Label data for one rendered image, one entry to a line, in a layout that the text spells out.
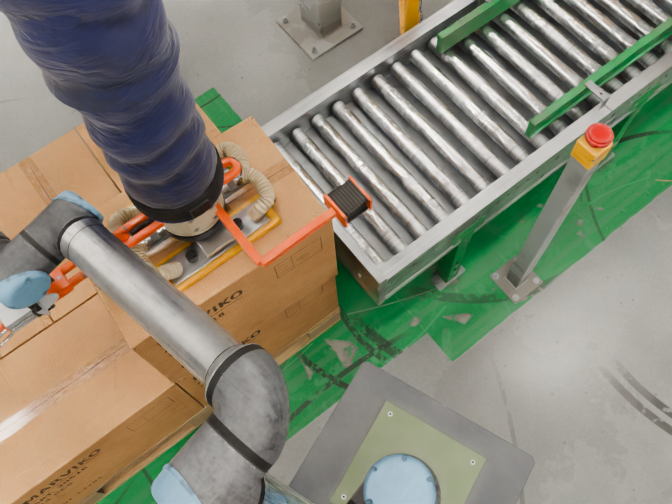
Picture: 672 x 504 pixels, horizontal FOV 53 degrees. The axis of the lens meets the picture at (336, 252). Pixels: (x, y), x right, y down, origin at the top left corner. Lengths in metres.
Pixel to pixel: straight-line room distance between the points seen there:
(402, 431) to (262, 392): 0.83
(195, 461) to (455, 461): 0.91
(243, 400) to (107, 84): 0.55
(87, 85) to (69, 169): 1.35
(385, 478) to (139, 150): 0.82
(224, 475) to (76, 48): 0.64
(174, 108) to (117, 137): 0.12
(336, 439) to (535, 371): 1.09
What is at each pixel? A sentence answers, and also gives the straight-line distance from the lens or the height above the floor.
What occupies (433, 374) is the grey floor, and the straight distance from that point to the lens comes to 2.59.
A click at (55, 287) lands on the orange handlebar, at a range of 1.67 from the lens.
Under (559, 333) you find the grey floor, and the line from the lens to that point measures 2.72.
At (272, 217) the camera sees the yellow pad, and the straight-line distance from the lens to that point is 1.74.
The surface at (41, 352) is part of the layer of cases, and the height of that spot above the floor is 0.54.
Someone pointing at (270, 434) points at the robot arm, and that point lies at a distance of 0.97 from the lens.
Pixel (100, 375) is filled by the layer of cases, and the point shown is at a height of 0.54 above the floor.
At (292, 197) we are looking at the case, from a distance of 1.79.
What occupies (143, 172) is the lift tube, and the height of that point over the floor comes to 1.38.
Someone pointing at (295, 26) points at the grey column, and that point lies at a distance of 3.37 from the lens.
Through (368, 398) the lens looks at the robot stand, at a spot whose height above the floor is 0.75.
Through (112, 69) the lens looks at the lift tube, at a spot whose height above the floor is 1.69.
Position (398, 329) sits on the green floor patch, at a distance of 2.62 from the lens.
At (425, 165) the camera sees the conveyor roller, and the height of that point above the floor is 0.55.
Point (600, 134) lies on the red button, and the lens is 1.86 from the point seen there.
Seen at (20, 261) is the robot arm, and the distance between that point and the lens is 1.32.
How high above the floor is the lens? 2.51
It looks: 67 degrees down
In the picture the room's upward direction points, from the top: 6 degrees counter-clockwise
